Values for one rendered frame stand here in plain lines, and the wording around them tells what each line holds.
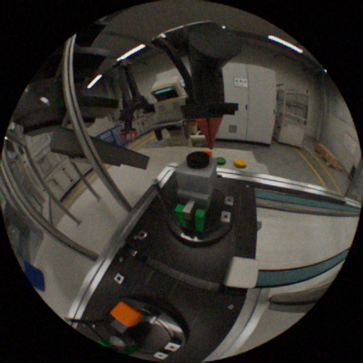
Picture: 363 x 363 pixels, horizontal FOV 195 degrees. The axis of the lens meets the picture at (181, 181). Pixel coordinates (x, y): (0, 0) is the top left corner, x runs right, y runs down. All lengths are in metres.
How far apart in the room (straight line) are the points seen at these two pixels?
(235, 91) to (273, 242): 3.07
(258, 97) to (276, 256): 3.19
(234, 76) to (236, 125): 1.32
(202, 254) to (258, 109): 3.23
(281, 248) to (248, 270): 0.15
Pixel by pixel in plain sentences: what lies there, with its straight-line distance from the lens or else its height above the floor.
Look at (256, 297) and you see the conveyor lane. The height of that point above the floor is 0.95.
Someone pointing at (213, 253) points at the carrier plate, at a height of 0.97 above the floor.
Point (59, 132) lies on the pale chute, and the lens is 0.27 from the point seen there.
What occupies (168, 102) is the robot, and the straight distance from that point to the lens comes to 0.90.
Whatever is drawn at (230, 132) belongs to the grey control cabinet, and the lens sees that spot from 3.22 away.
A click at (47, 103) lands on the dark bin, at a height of 1.27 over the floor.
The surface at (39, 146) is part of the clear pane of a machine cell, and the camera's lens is 4.16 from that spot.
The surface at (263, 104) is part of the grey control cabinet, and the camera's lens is 3.31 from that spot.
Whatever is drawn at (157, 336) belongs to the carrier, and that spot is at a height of 0.99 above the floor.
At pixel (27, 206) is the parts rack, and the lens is 0.24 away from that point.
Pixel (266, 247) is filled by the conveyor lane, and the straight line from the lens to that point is 0.29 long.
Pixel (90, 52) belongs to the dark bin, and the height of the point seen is 1.37.
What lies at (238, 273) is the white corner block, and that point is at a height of 0.99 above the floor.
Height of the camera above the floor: 1.16
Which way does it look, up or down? 40 degrees down
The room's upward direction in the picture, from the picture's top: 11 degrees counter-clockwise
